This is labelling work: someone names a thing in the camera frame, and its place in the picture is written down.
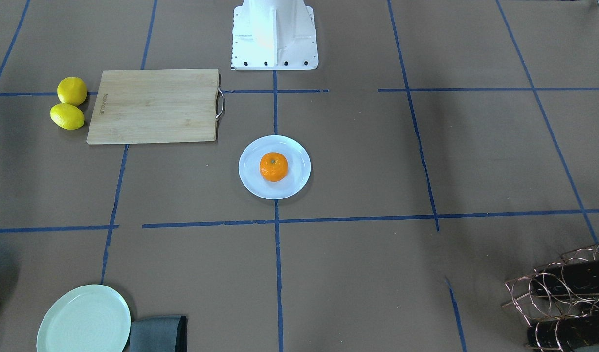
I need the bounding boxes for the orange fruit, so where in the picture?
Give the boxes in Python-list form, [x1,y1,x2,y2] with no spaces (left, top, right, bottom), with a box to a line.
[259,152,289,182]

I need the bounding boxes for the light blue plate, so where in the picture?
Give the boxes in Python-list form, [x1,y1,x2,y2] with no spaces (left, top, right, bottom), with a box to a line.
[238,134,312,200]

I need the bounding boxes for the pale green plate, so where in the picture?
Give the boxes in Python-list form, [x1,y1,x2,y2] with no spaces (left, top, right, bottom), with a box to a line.
[36,285,131,352]

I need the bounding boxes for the wooden cutting board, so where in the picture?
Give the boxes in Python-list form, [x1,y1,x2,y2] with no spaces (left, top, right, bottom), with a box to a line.
[87,68,225,145]

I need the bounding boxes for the dark folded cloth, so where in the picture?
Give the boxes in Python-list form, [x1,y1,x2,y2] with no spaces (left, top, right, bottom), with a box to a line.
[129,315,188,352]

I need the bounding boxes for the yellow lemon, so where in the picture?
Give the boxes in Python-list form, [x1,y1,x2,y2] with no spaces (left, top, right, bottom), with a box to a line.
[56,77,88,107]
[50,103,85,130]

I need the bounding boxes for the dark green wine bottle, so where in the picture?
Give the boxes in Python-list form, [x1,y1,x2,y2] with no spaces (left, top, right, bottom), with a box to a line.
[531,260,599,298]

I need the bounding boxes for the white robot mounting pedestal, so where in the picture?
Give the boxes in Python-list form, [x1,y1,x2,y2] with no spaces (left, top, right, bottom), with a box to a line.
[231,0,319,71]

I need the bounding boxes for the copper wire bottle rack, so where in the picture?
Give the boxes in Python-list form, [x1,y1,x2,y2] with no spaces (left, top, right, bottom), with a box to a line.
[504,243,599,352]

